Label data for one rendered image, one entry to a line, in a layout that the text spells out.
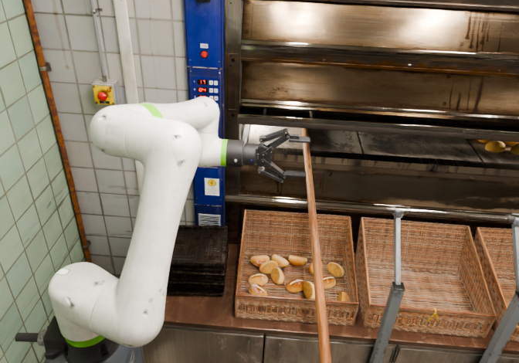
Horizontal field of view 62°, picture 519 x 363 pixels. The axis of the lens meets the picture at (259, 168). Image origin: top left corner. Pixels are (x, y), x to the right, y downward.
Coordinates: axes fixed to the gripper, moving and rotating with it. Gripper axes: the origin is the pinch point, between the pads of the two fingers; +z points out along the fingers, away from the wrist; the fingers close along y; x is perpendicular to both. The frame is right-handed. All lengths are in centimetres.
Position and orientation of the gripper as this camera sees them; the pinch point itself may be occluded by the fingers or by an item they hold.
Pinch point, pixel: (304, 157)
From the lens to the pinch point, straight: 145.2
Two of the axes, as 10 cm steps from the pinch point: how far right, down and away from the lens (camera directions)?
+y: -0.4, 8.5, 5.3
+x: -0.5, 5.3, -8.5
